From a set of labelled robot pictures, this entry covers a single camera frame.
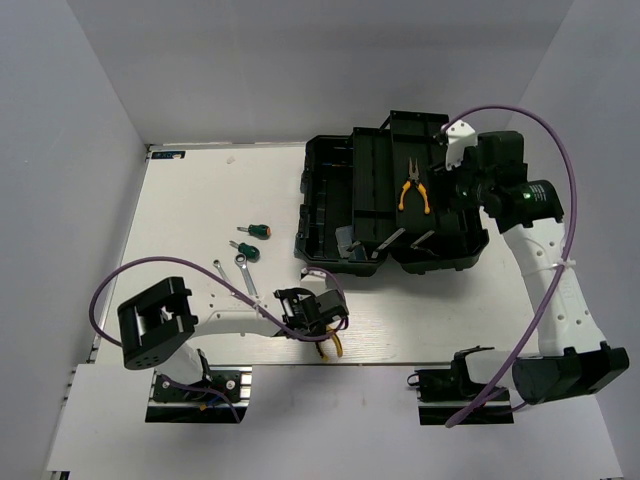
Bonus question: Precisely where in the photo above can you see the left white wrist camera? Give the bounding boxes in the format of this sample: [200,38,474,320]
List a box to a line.
[300,267,329,297]

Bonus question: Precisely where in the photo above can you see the yellow needle-nose pliers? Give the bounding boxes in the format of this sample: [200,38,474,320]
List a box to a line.
[398,156,431,215]
[314,327,345,362]

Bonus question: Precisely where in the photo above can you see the short silver combination wrench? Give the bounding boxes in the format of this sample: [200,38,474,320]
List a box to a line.
[212,259,231,283]

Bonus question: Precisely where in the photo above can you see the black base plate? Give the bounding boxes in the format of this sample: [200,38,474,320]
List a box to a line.
[145,367,252,425]
[407,366,514,426]

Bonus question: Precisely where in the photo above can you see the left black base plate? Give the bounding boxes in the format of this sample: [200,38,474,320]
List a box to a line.
[145,367,252,425]

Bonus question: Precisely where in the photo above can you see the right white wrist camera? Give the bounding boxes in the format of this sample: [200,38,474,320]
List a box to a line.
[434,120,478,171]

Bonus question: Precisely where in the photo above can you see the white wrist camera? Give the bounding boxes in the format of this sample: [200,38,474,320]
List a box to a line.
[434,120,478,171]
[300,267,329,297]

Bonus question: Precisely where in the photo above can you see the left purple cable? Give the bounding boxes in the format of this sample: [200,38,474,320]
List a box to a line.
[88,256,351,424]

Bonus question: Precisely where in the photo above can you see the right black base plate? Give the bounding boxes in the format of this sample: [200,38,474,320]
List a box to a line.
[407,366,514,426]

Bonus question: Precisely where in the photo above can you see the long silver combination wrench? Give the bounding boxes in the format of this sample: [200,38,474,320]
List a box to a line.
[234,254,258,298]

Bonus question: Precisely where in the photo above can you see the black plastic toolbox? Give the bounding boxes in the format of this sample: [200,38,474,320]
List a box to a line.
[294,110,489,277]

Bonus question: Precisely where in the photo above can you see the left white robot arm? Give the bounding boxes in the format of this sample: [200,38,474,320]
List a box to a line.
[117,277,349,399]

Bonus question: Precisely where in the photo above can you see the green orange stubby screwdriver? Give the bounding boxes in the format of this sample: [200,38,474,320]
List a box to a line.
[237,224,271,240]

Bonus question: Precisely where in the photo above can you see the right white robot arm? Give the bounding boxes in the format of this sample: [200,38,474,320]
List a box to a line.
[445,122,629,405]

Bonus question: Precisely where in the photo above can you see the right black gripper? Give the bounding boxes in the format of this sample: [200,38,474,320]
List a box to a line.
[425,146,493,217]

